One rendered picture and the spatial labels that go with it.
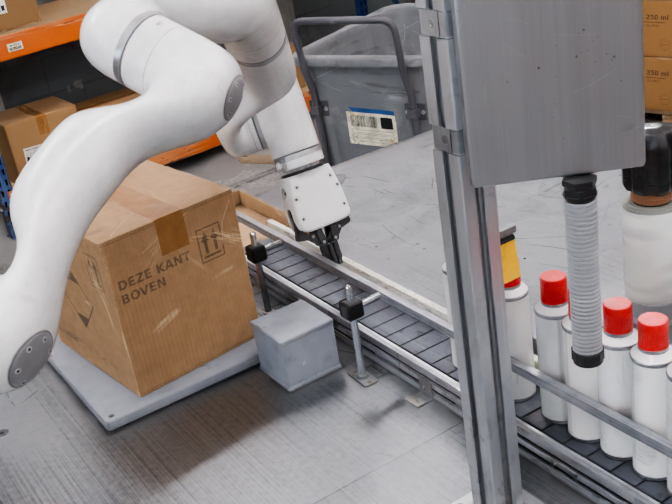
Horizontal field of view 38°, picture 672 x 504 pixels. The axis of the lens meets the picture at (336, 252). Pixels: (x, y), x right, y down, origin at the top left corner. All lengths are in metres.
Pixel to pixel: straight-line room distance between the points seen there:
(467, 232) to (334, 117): 2.75
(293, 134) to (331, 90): 2.09
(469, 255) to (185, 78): 0.40
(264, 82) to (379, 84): 2.14
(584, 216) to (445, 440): 0.51
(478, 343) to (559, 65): 0.33
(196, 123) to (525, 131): 0.42
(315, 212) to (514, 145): 0.73
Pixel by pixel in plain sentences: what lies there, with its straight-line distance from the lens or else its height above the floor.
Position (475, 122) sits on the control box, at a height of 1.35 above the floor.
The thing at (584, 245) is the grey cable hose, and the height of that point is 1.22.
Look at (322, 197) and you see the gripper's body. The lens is 1.66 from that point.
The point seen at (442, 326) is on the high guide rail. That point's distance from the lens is 1.39.
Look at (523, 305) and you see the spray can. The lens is 1.29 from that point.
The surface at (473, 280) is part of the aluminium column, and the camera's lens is 1.06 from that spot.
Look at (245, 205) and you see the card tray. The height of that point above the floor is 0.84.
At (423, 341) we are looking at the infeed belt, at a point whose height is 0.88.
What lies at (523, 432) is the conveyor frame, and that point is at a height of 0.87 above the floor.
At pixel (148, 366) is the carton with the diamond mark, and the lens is 1.57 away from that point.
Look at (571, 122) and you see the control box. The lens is 0.97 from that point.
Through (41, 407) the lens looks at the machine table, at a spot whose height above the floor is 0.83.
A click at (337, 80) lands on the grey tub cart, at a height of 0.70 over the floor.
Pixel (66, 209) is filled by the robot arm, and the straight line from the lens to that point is 1.15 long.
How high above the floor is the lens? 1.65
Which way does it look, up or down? 25 degrees down
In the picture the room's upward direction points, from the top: 9 degrees counter-clockwise
